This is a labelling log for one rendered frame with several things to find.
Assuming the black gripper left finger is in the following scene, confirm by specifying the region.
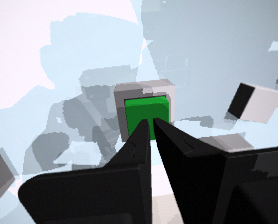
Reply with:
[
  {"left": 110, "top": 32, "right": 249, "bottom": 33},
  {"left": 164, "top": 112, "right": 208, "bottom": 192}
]
[{"left": 18, "top": 119, "right": 153, "bottom": 224}]

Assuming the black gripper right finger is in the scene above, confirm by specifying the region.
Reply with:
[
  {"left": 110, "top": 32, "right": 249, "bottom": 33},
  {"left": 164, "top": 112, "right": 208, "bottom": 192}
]
[{"left": 153, "top": 118, "right": 278, "bottom": 224}]

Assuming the red button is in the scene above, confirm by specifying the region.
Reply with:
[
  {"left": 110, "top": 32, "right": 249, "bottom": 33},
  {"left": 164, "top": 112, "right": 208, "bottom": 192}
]
[{"left": 0, "top": 155, "right": 16, "bottom": 199}]

